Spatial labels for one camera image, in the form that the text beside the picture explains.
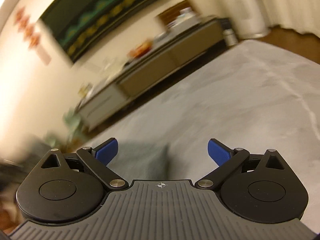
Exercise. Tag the dark framed wall painting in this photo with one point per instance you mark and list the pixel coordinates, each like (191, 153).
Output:
(77, 25)

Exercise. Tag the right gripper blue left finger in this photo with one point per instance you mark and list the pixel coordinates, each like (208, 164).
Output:
(96, 160)

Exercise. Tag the orange fruit plate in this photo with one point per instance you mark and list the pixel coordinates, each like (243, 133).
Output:
(140, 50)

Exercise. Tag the white floor appliance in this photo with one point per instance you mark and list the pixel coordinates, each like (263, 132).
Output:
(253, 23)

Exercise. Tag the long grey sideboard cabinet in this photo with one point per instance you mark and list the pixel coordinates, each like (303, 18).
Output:
(166, 57)

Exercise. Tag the grey knitted garment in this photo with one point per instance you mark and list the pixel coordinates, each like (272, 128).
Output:
(141, 161)

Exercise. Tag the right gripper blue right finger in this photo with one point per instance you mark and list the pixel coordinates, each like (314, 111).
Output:
(228, 161)

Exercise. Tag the brown box on sideboard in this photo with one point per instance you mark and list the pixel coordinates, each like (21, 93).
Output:
(170, 14)

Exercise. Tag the red wall decoration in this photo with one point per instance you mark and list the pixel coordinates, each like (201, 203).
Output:
(30, 35)

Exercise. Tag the green plastic chair near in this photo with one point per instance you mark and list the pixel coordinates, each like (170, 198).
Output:
(75, 135)

